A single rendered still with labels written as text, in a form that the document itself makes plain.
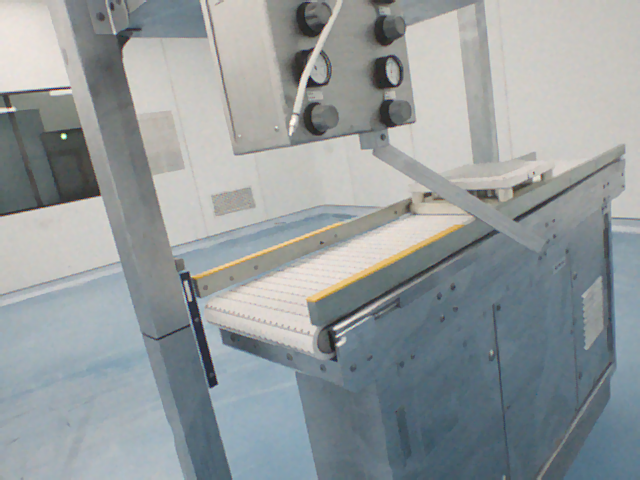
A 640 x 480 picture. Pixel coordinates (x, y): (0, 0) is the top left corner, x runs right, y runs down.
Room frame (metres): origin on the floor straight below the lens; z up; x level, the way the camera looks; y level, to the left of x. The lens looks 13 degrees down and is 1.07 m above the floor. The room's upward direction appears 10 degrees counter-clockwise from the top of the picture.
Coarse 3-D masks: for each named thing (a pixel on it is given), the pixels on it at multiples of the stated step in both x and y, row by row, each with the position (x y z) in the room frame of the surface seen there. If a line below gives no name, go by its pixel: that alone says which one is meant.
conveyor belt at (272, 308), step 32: (576, 160) 1.48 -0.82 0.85; (416, 224) 0.97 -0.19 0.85; (448, 224) 0.92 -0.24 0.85; (320, 256) 0.85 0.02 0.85; (352, 256) 0.81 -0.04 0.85; (384, 256) 0.77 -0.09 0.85; (448, 256) 0.73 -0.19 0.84; (256, 288) 0.72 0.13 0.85; (288, 288) 0.69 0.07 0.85; (320, 288) 0.66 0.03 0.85; (224, 320) 0.66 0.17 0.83; (256, 320) 0.60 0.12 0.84; (288, 320) 0.56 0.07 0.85; (320, 352) 0.52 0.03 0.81
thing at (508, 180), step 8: (544, 160) 1.08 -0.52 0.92; (552, 160) 1.06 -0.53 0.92; (520, 168) 1.02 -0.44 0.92; (528, 168) 1.00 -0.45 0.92; (536, 168) 1.00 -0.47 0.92; (544, 168) 1.03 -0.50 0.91; (552, 168) 1.06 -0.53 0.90; (496, 176) 0.96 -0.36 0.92; (504, 176) 0.95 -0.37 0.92; (512, 176) 0.93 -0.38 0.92; (520, 176) 0.94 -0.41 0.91; (408, 184) 1.08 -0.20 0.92; (416, 184) 1.07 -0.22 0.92; (456, 184) 0.99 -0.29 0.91; (464, 184) 0.98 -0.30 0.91; (472, 184) 0.96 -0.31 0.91; (480, 184) 0.95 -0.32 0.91; (488, 184) 0.94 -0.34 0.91; (496, 184) 0.92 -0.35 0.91; (504, 184) 0.91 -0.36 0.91; (512, 184) 0.92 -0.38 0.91; (416, 192) 1.07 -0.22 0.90
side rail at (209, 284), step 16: (512, 160) 1.48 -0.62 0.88; (384, 208) 1.03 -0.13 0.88; (400, 208) 1.07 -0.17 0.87; (352, 224) 0.95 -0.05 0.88; (368, 224) 0.99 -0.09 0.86; (304, 240) 0.86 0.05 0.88; (320, 240) 0.89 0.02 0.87; (336, 240) 0.92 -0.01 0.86; (272, 256) 0.81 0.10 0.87; (288, 256) 0.83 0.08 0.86; (224, 272) 0.74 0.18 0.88; (240, 272) 0.76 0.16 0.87; (256, 272) 0.78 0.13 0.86; (208, 288) 0.72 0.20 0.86; (224, 288) 0.73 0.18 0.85
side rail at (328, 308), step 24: (624, 144) 1.40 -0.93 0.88; (576, 168) 1.11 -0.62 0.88; (528, 192) 0.92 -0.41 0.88; (552, 192) 1.00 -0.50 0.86; (456, 240) 0.72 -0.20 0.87; (408, 264) 0.63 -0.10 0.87; (360, 288) 0.56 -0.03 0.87; (384, 288) 0.59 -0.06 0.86; (312, 312) 0.51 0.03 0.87; (336, 312) 0.53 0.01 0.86
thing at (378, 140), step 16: (368, 144) 0.63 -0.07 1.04; (384, 144) 0.63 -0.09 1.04; (384, 160) 0.64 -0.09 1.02; (400, 160) 0.64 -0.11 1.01; (416, 176) 0.64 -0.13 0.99; (432, 176) 0.65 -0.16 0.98; (448, 192) 0.65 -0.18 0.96; (464, 192) 0.65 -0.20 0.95; (464, 208) 0.65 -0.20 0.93; (480, 208) 0.65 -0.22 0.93; (496, 224) 0.66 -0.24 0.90; (512, 224) 0.66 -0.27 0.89; (528, 240) 0.66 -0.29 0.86; (544, 240) 0.67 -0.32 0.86
